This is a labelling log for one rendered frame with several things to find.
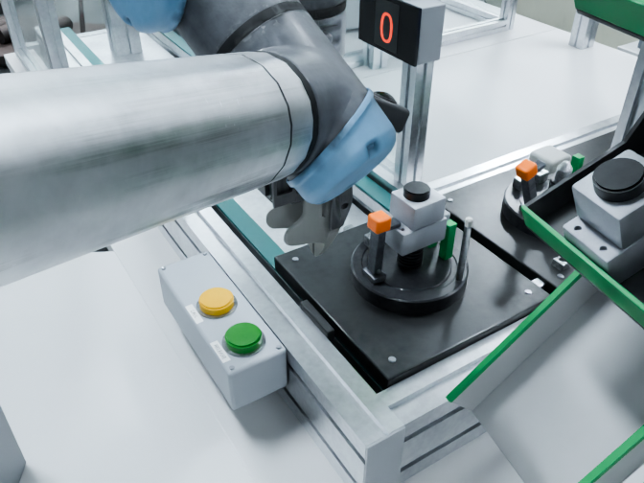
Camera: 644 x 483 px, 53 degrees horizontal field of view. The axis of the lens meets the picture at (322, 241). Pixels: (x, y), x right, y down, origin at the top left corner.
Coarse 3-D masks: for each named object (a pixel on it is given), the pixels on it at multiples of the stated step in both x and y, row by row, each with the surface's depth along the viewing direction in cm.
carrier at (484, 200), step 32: (544, 160) 97; (576, 160) 88; (448, 192) 93; (480, 192) 93; (512, 192) 90; (480, 224) 87; (512, 224) 87; (512, 256) 81; (544, 256) 81; (544, 288) 78
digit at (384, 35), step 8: (376, 0) 81; (384, 0) 80; (376, 8) 82; (384, 8) 80; (392, 8) 79; (376, 16) 82; (384, 16) 81; (392, 16) 79; (376, 24) 83; (384, 24) 81; (392, 24) 80; (376, 32) 83; (384, 32) 82; (392, 32) 80; (376, 40) 84; (384, 40) 82; (392, 40) 81; (384, 48) 83; (392, 48) 81
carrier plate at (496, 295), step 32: (288, 256) 81; (320, 256) 81; (480, 256) 81; (320, 288) 76; (352, 288) 76; (480, 288) 76; (512, 288) 76; (352, 320) 72; (384, 320) 72; (416, 320) 72; (448, 320) 72; (480, 320) 72; (512, 320) 73; (352, 352) 70; (384, 352) 68; (416, 352) 68; (448, 352) 69; (384, 384) 66
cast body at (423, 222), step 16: (400, 192) 72; (416, 192) 70; (432, 192) 72; (400, 208) 71; (416, 208) 69; (432, 208) 71; (416, 224) 70; (432, 224) 72; (400, 240) 71; (416, 240) 72; (432, 240) 74
